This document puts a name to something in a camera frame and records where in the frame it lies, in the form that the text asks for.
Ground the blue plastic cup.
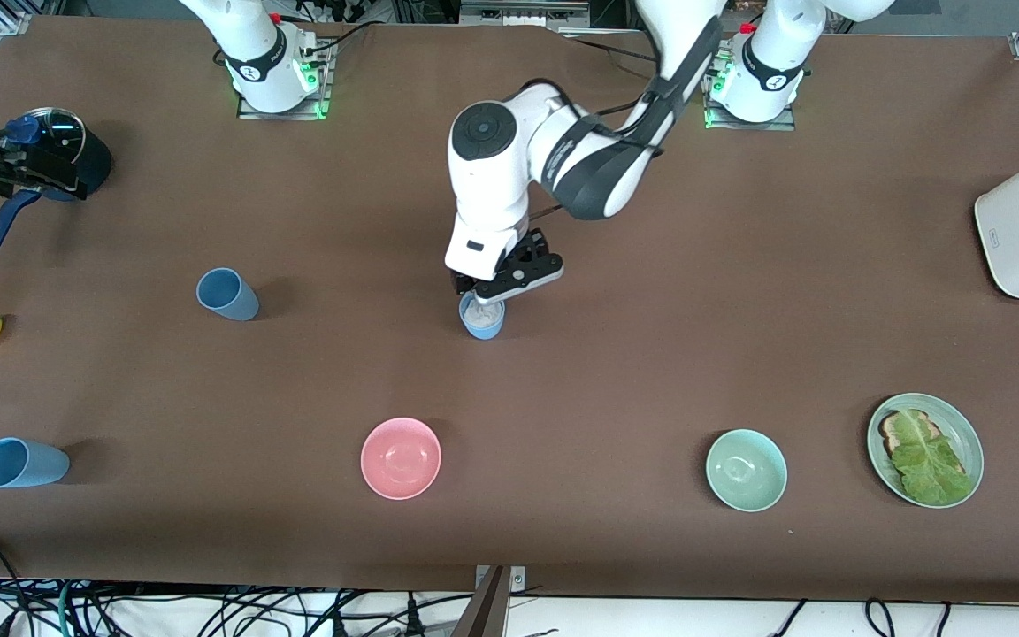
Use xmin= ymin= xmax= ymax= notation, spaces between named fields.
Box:
xmin=196 ymin=267 xmax=260 ymax=322
xmin=0 ymin=437 xmax=71 ymax=489
xmin=459 ymin=292 xmax=506 ymax=341

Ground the glass lid blue knob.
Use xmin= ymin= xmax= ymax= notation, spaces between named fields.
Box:
xmin=0 ymin=108 xmax=86 ymax=185

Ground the dark blue saucepan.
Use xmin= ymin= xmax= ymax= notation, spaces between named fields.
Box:
xmin=0 ymin=108 xmax=112 ymax=262

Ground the pink bowl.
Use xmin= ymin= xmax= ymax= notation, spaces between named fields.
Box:
xmin=360 ymin=417 xmax=442 ymax=501

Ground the grey power strip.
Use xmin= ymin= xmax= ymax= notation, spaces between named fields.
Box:
xmin=461 ymin=0 xmax=590 ymax=27

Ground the dark brown pole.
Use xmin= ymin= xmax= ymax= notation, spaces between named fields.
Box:
xmin=452 ymin=566 xmax=510 ymax=637

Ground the mint green bowl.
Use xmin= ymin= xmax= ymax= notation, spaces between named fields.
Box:
xmin=705 ymin=429 xmax=788 ymax=513

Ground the toasted bread slice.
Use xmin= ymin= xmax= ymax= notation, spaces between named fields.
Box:
xmin=878 ymin=409 xmax=970 ymax=483

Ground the green lettuce leaf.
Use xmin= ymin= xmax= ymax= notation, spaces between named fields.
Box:
xmin=890 ymin=410 xmax=975 ymax=507

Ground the mint green plate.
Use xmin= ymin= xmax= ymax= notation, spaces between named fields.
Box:
xmin=867 ymin=393 xmax=985 ymax=510

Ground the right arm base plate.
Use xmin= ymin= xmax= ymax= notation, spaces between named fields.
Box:
xmin=237 ymin=40 xmax=333 ymax=120

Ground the black cable on table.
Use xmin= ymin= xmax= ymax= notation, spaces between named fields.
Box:
xmin=563 ymin=34 xmax=656 ymax=65
xmin=302 ymin=19 xmax=387 ymax=56

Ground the small metal bracket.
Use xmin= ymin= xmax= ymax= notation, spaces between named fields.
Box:
xmin=474 ymin=566 xmax=528 ymax=595

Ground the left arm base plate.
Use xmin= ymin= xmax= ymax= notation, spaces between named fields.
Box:
xmin=702 ymin=49 xmax=798 ymax=132

